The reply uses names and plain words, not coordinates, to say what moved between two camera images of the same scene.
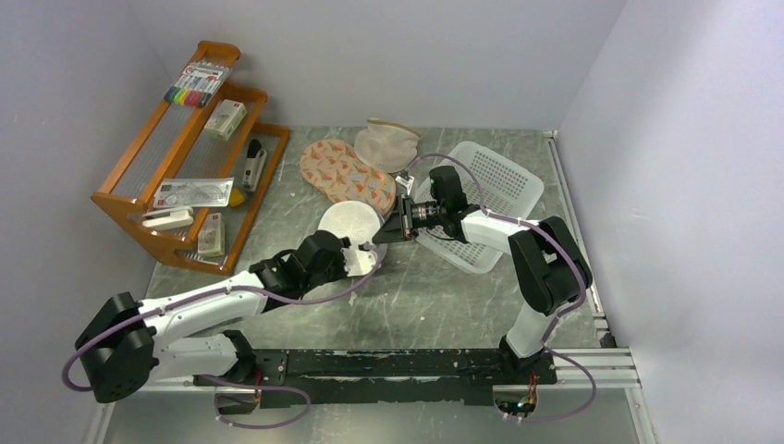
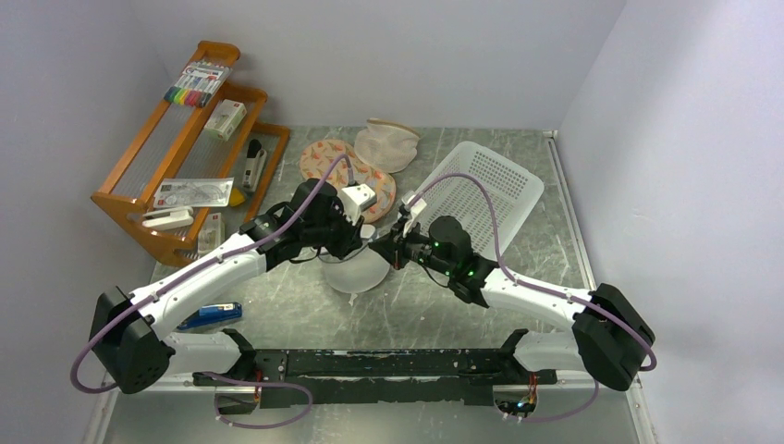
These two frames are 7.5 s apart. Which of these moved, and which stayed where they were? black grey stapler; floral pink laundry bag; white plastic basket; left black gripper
Moved: left black gripper
Stayed: white plastic basket; floral pink laundry bag; black grey stapler
